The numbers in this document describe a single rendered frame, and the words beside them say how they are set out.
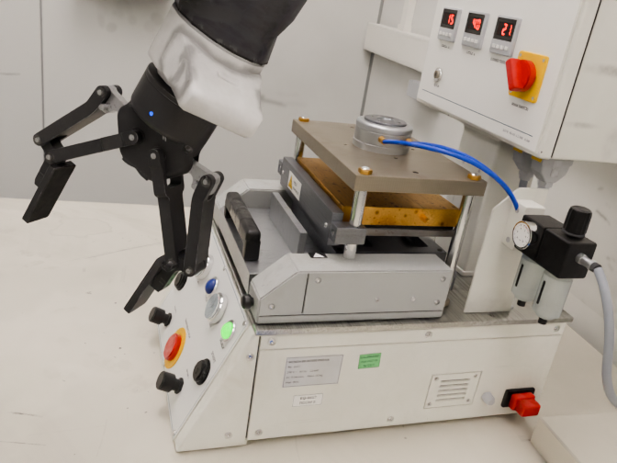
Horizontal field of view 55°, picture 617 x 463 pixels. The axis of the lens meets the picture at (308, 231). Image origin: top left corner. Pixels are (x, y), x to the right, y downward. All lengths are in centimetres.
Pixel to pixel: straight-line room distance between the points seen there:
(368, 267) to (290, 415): 22
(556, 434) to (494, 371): 11
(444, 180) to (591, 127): 19
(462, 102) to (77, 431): 68
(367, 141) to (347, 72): 161
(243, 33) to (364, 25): 194
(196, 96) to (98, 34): 184
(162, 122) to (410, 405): 53
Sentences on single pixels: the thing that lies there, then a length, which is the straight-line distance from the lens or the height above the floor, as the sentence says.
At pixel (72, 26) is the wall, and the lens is 228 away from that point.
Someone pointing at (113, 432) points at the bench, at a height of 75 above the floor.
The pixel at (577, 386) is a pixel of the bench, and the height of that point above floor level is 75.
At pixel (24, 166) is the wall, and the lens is 241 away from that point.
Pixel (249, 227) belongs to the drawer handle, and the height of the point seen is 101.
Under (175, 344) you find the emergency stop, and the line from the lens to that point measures 88.
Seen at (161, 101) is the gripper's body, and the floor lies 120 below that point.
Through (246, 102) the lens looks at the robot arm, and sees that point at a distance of 46.
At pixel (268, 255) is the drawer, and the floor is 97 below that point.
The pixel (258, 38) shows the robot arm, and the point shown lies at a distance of 49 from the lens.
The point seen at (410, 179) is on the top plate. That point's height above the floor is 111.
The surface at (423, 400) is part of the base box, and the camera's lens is 86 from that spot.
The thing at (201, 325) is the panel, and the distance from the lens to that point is 84.
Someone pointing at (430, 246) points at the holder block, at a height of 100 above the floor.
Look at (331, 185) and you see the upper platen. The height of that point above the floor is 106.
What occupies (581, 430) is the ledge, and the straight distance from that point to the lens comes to 94.
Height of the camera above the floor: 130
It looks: 22 degrees down
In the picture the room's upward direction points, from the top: 9 degrees clockwise
